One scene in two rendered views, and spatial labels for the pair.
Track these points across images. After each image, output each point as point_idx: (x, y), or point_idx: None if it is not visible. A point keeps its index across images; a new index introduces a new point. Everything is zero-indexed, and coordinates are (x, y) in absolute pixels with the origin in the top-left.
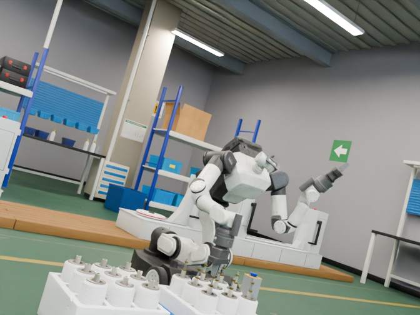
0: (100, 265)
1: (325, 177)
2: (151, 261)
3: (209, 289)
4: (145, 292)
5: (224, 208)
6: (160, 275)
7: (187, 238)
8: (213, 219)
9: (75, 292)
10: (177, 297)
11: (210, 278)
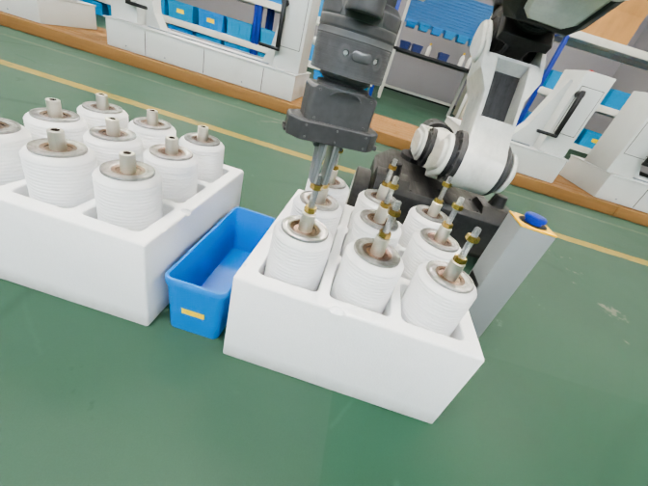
0: (147, 122)
1: None
2: (386, 164)
3: (302, 218)
4: (93, 179)
5: (538, 59)
6: (354, 181)
7: None
8: None
9: None
10: (278, 219)
11: (464, 209)
